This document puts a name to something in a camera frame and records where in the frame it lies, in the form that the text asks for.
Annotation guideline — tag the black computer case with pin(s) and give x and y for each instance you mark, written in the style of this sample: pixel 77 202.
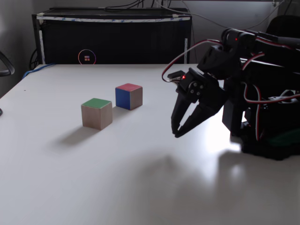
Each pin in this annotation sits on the black computer case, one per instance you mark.
pixel 117 39

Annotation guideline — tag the black chair armrest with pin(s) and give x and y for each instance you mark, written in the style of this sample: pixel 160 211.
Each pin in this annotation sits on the black chair armrest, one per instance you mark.
pixel 8 66

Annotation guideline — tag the red and blue wooden cube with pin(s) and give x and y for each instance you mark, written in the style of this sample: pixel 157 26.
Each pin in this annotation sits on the red and blue wooden cube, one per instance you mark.
pixel 127 96

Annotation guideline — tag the black office chair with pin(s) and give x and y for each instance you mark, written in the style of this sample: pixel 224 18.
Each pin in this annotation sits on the black office chair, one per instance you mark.
pixel 283 24

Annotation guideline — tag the green-topped wooden cube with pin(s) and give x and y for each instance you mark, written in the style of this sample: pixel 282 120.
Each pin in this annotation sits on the green-topped wooden cube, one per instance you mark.
pixel 96 114

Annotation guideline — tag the green table clamp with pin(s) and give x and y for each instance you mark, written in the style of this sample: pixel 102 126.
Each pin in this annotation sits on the green table clamp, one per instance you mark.
pixel 284 137

